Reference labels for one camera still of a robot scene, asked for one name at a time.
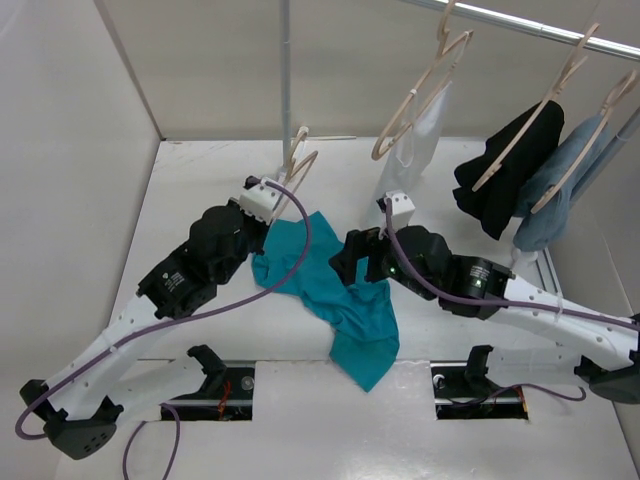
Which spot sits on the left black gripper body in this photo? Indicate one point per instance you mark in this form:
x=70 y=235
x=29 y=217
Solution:
x=253 y=240

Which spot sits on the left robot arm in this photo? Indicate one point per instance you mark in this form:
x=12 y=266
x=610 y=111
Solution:
x=83 y=404

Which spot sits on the white rack base foot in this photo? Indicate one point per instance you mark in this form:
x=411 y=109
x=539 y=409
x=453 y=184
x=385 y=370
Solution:
x=294 y=158

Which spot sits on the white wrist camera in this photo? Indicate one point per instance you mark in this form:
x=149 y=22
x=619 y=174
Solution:
x=259 y=200
x=396 y=210

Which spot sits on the left rack pole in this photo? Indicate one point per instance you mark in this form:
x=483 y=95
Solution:
x=285 y=73

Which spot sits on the white hanging shirt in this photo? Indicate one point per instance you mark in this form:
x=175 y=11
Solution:
x=410 y=156

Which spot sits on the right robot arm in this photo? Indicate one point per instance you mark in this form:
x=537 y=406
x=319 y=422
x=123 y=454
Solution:
x=589 y=348

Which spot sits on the hanger holding black shirt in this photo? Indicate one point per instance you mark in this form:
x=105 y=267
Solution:
x=501 y=144

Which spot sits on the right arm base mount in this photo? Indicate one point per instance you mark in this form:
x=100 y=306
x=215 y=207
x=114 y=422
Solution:
x=462 y=391

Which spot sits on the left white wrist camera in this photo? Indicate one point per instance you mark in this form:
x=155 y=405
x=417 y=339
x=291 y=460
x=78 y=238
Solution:
x=259 y=200

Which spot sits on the beige wooden hanger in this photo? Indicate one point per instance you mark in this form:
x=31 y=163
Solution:
x=294 y=184

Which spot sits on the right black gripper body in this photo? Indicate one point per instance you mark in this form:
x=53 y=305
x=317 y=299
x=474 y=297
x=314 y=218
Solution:
x=391 y=268

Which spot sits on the horizontal metal rack rail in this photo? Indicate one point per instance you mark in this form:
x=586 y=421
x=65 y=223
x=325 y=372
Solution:
x=543 y=31

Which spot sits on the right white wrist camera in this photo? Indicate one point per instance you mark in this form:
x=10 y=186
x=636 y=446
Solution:
x=396 y=210

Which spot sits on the teal t shirt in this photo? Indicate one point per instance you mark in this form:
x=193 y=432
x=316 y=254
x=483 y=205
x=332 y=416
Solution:
x=366 y=336

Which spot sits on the black hanging shirt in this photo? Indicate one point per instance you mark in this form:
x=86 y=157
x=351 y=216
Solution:
x=494 y=204

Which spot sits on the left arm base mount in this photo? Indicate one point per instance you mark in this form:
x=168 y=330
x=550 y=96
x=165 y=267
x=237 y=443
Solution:
x=225 y=394

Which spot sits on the hanger holding white shirt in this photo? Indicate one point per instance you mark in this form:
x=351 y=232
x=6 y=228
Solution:
x=431 y=82

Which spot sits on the light blue hanging shirt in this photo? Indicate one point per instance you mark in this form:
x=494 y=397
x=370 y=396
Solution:
x=538 y=230

